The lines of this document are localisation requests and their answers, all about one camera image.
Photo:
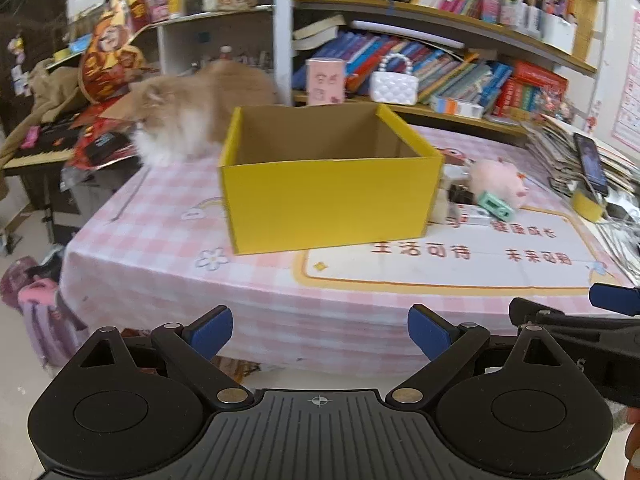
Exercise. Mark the transparent plastic ruler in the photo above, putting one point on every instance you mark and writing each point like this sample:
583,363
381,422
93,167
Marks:
145,172

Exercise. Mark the mint green small toy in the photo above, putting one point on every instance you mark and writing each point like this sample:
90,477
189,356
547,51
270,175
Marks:
495,206

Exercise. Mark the brown cloth on piano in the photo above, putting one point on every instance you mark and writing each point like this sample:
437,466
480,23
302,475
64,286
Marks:
55,93

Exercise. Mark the red cartoon foil balloon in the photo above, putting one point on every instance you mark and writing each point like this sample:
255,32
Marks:
112,61

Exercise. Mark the pink school backpack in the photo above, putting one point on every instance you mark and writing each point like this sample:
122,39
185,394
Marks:
54,331

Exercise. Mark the pink sticker cylinder container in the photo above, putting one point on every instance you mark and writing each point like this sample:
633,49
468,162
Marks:
325,81

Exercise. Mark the black smartphone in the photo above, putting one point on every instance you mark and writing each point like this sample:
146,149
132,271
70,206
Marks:
591,164

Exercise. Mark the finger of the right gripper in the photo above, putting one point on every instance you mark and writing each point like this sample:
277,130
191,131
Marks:
527,312
623,300

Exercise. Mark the orange white medicine box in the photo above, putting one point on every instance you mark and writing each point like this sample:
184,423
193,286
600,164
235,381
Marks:
455,107

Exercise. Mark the stack of paper booklets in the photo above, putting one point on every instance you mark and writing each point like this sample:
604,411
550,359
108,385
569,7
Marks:
552,143

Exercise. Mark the yellow cardboard box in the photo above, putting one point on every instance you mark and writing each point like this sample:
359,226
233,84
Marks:
322,176

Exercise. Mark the black electric keyboard piano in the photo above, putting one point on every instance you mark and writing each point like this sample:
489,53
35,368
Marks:
55,145

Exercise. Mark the yellow tape roll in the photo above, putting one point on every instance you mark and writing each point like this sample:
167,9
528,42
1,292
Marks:
586,205

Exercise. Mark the orange fluffy cat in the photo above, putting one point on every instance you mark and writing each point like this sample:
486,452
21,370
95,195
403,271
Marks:
180,118

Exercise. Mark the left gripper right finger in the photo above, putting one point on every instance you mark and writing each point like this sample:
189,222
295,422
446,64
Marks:
451,352

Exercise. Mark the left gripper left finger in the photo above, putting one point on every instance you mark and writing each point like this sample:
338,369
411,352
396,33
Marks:
189,350

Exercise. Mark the white quilted pearl handbag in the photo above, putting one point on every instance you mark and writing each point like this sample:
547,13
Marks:
391,87

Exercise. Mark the pink plush pig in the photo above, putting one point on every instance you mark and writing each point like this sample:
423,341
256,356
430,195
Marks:
499,178

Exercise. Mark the person's right hand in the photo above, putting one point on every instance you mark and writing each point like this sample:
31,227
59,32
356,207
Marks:
632,446

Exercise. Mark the wooden bookshelf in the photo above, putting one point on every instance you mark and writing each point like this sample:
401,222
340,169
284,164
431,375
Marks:
516,58

